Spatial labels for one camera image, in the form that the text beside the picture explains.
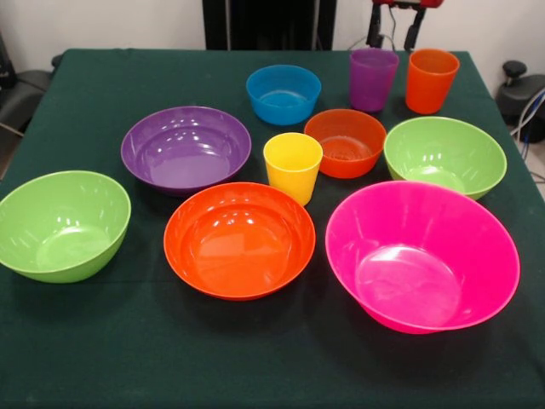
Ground yellow plastic cup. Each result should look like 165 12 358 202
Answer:
262 132 324 206

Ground orange plastic cup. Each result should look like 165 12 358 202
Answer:
404 48 461 115

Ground dark green tablecloth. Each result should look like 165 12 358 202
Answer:
0 48 545 409

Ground black chair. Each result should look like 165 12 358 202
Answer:
0 32 55 137

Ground blue plastic bowl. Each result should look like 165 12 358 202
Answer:
245 64 322 126

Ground pink plastic bowl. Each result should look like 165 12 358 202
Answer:
324 180 521 335

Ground purple plastic cup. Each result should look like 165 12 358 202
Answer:
349 48 400 113

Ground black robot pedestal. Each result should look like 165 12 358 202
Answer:
202 0 337 51

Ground purple plastic bowl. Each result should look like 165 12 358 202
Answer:
120 106 253 198

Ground green plastic bowl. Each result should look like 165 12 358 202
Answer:
0 170 132 285
383 116 508 201

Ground large orange plastic bowl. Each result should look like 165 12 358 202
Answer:
163 181 317 302

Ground blue and white cables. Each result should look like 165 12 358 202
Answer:
509 87 545 148

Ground small orange plastic bowl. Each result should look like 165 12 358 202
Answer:
303 108 387 179

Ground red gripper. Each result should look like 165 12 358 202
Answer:
366 0 442 50

